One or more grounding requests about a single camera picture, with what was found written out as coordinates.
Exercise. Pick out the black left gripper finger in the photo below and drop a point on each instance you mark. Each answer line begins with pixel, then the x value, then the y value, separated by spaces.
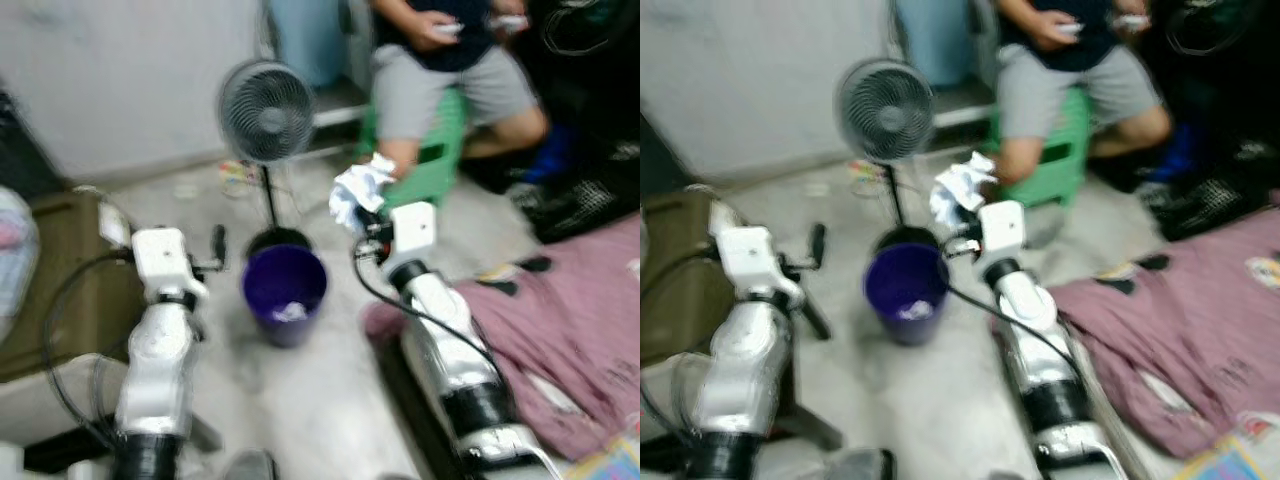
pixel 817 240
pixel 219 242

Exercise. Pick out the white paper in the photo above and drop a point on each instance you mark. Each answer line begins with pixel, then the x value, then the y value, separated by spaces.
pixel 358 190
pixel 915 310
pixel 288 312
pixel 958 190

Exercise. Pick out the blue yellow children's book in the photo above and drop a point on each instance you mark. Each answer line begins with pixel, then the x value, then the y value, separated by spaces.
pixel 610 468
pixel 1240 462

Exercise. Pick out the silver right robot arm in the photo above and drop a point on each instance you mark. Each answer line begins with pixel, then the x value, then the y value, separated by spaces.
pixel 445 330
pixel 1040 330

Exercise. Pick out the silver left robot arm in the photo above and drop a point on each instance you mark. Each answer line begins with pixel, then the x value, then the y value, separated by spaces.
pixel 745 360
pixel 160 360

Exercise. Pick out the purple waste bin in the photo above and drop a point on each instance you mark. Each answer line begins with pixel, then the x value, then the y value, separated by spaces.
pixel 265 280
pixel 885 280

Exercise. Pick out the small colourful packet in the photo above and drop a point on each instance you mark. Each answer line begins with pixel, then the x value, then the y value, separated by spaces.
pixel 868 178
pixel 238 178

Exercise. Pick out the green plastic stool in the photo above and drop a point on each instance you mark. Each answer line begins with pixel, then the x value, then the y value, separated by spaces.
pixel 1060 170
pixel 440 170

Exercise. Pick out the olive brown box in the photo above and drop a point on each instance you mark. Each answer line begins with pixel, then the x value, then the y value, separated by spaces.
pixel 680 290
pixel 80 290

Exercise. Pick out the grey standing fan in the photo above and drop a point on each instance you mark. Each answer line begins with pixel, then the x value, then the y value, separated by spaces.
pixel 268 112
pixel 885 110

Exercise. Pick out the person in grey shorts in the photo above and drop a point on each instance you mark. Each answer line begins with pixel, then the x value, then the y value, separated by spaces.
pixel 1050 80
pixel 430 90

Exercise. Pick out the blue bag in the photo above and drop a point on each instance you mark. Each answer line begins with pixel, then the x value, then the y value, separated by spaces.
pixel 550 160
pixel 1175 150

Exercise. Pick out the white pink bag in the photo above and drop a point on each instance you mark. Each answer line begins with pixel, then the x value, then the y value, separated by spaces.
pixel 15 260

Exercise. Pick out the grey left robot leg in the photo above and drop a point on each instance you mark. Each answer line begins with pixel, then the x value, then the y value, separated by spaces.
pixel 860 466
pixel 252 467

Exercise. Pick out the light blue barrel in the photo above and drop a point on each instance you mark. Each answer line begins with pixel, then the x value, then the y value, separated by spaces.
pixel 305 40
pixel 930 40

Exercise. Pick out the black mesh basket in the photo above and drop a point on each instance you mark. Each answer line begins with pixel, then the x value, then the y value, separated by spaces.
pixel 590 200
pixel 1220 195

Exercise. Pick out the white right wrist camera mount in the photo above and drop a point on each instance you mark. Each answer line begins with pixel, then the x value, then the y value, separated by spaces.
pixel 415 230
pixel 1005 228

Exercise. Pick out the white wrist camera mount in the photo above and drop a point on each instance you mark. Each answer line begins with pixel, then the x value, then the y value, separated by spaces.
pixel 1005 228
pixel 745 255
pixel 415 230
pixel 160 255

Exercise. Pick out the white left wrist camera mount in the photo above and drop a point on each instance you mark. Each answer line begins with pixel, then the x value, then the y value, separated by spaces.
pixel 745 255
pixel 160 255

